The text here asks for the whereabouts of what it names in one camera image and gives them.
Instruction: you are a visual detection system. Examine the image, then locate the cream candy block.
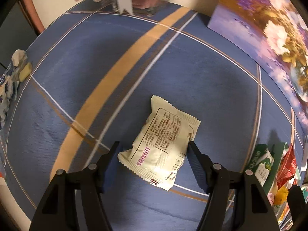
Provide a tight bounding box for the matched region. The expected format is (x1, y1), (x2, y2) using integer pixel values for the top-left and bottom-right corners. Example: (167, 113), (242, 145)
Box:
(19, 63), (33, 82)

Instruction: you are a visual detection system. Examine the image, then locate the red crinkled snack packet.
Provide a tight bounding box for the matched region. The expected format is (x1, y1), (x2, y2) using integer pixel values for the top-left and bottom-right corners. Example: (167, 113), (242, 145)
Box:
(277, 144), (299, 189)

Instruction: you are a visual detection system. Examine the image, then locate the green white milk carton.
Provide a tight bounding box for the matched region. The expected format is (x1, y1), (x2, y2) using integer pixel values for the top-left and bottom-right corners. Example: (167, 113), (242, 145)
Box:
(249, 143), (289, 188)

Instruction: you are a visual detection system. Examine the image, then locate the flower painting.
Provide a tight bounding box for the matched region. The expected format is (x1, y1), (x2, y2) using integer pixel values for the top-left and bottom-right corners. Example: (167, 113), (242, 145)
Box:
(207, 0), (308, 135)

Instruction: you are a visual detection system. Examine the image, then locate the cream snack packet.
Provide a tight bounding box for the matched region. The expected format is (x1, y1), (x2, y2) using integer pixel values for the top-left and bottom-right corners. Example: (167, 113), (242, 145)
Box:
(117, 95), (201, 192)

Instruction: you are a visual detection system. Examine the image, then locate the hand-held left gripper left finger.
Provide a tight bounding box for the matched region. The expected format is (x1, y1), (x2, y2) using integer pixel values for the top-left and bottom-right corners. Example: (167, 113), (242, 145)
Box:
(29, 141), (121, 231)

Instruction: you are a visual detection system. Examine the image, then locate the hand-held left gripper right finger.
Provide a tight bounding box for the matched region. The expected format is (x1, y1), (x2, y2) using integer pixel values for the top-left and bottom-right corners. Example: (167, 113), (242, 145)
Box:
(188, 141), (281, 231)

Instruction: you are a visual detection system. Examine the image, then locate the blue plaid tablecloth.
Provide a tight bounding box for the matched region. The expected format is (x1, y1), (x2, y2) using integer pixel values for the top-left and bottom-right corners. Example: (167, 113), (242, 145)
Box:
(0, 0), (308, 231)

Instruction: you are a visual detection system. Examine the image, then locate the yellow wrapped candy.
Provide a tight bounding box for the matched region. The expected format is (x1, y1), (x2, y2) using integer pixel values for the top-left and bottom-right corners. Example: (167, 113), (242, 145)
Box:
(272, 186), (289, 206)

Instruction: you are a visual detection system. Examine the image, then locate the blue white packet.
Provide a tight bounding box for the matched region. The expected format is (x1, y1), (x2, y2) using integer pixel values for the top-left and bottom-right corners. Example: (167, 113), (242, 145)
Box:
(0, 49), (28, 128)

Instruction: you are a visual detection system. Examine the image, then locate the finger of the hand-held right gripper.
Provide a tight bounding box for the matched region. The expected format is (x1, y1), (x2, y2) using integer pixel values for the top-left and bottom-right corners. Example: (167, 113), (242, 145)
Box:
(287, 185), (306, 231)

